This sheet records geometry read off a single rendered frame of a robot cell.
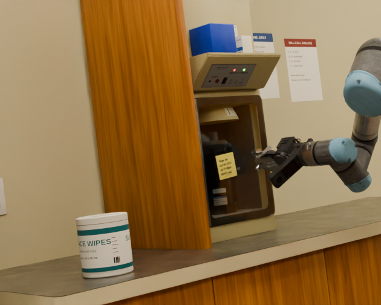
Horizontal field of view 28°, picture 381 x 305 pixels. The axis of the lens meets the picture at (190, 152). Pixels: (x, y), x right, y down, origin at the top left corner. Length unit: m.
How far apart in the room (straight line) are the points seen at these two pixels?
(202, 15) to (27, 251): 0.93
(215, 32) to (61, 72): 0.58
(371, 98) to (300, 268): 0.57
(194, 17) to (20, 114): 0.63
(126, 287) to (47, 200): 0.79
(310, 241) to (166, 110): 0.57
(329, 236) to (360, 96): 0.51
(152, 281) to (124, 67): 0.85
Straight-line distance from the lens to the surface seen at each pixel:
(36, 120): 2.51
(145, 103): 2.35
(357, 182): 2.28
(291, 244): 2.15
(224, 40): 2.32
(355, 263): 2.42
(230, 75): 2.37
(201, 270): 1.92
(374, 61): 1.98
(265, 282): 2.12
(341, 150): 2.19
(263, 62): 2.44
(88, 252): 1.89
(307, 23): 3.46
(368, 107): 1.97
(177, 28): 2.23
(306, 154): 2.27
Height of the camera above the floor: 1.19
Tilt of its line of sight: 1 degrees up
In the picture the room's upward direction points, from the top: 7 degrees counter-clockwise
